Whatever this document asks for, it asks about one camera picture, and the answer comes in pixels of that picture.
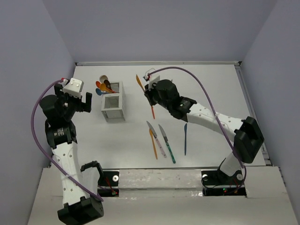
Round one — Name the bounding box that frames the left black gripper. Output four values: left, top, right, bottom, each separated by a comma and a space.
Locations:
55, 83, 91, 120

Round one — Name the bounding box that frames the orange plastic knife long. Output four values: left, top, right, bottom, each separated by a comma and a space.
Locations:
135, 75, 145, 92

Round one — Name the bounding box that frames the blue plastic spoon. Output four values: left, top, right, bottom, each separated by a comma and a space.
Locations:
95, 88, 107, 96

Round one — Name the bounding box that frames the red-orange plastic spoon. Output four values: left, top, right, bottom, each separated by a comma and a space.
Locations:
96, 81, 101, 88

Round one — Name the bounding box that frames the yellow-orange plastic spoon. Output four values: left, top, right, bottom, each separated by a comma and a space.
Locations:
99, 83, 114, 93

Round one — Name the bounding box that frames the steel knife green handle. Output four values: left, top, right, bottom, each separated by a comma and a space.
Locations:
158, 124, 176, 164

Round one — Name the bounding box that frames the beige wooden spoon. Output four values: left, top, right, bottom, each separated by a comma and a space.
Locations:
99, 75, 108, 83

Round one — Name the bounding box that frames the dark brown wooden spoon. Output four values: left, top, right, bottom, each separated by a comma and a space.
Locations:
104, 80, 115, 93

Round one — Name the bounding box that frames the blue plastic knife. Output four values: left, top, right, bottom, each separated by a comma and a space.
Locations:
184, 123, 188, 156

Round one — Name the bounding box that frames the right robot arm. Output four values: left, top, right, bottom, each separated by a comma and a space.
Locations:
144, 79, 264, 184

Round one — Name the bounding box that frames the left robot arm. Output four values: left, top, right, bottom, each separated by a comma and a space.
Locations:
38, 82, 104, 225

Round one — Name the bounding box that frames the orange plastic knife front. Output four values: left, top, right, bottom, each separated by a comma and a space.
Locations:
149, 128, 158, 160

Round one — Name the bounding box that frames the white two-compartment utensil caddy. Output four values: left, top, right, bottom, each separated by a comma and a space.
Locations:
101, 81, 126, 123

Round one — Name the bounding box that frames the white foam front board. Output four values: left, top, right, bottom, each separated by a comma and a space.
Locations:
25, 165, 296, 225

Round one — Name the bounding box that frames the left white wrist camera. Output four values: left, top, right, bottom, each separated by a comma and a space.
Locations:
62, 78, 84, 99

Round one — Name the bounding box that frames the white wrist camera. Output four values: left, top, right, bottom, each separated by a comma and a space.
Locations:
62, 78, 84, 99
143, 68, 160, 90

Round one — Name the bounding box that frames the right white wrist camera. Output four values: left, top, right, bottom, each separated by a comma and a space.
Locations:
143, 68, 160, 90

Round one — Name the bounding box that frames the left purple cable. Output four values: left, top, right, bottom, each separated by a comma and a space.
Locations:
31, 79, 104, 202

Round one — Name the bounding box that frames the purple cable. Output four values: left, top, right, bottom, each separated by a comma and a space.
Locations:
146, 67, 247, 190
31, 79, 104, 202

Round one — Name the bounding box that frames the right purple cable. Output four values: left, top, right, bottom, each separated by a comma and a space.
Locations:
146, 67, 247, 190

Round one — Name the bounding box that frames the aluminium rail back edge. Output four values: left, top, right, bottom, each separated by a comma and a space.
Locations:
75, 61, 240, 66

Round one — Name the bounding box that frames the aluminium rail edge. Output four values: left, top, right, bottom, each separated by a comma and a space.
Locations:
75, 61, 240, 66
234, 61, 273, 166

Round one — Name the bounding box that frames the steel knife pink handle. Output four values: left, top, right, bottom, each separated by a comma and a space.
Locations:
146, 121, 167, 158

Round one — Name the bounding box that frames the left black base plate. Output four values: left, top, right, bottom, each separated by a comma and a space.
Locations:
97, 170, 120, 198

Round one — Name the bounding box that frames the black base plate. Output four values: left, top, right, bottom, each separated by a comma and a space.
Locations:
97, 170, 120, 198
201, 170, 247, 196

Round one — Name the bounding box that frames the aluminium rail right edge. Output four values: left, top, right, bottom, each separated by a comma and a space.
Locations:
234, 61, 273, 166

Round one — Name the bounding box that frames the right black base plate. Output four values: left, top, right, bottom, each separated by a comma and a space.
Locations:
201, 170, 247, 196

